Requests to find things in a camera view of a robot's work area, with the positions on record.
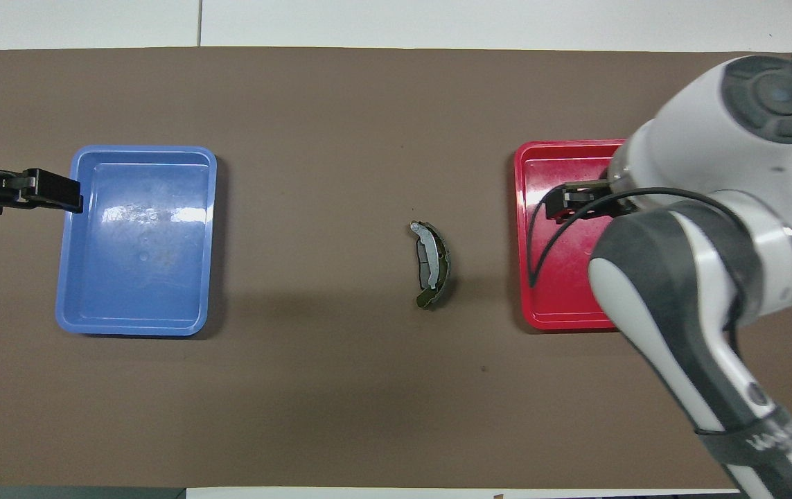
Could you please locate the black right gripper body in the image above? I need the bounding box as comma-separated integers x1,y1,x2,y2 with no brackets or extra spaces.
561,177,629,211

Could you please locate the long curved brake pad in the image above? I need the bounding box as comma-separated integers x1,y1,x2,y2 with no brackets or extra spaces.
410,220,454,310

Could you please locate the short grey brake pad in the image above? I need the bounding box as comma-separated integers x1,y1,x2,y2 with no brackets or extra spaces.
415,225,441,289

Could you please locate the red plastic tray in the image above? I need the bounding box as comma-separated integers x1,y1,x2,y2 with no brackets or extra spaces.
513,139,629,331

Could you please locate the blue plastic tray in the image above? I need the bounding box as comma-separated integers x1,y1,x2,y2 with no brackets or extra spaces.
54,144,219,338

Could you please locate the brown paper table mat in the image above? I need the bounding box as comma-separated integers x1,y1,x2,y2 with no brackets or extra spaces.
0,46,792,490

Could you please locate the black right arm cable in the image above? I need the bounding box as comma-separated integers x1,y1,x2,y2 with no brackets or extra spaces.
525,184,744,289

